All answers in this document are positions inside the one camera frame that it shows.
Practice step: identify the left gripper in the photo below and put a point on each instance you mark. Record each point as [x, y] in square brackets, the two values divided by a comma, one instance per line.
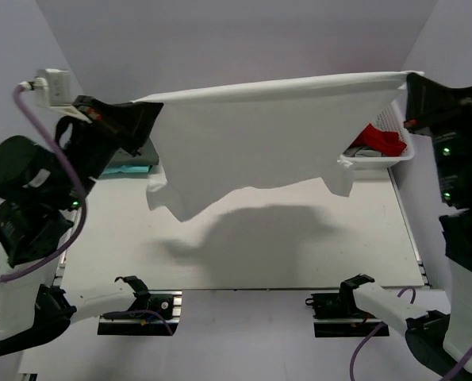
[124, 124]

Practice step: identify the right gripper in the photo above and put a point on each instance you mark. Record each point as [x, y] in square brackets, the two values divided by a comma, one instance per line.
[429, 103]

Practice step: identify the white t-shirt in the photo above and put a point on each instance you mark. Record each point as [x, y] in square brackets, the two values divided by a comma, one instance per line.
[215, 140]

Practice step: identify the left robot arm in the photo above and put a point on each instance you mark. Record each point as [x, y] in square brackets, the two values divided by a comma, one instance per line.
[43, 190]

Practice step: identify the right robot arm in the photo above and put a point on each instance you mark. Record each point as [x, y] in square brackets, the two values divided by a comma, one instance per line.
[440, 342]

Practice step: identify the grey folded t-shirt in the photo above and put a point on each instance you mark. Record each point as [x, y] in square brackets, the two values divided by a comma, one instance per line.
[146, 156]

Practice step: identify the white plastic basket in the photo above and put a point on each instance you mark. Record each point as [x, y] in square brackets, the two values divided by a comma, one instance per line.
[389, 120]

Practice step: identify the teal folded t-shirt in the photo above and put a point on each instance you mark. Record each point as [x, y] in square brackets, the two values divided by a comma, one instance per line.
[126, 171]

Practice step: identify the red t-shirt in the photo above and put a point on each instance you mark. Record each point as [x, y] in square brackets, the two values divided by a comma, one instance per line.
[387, 142]

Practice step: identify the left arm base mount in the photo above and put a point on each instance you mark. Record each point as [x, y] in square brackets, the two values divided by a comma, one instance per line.
[156, 316]

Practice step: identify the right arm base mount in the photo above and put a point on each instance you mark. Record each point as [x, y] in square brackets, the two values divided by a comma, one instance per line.
[332, 320]

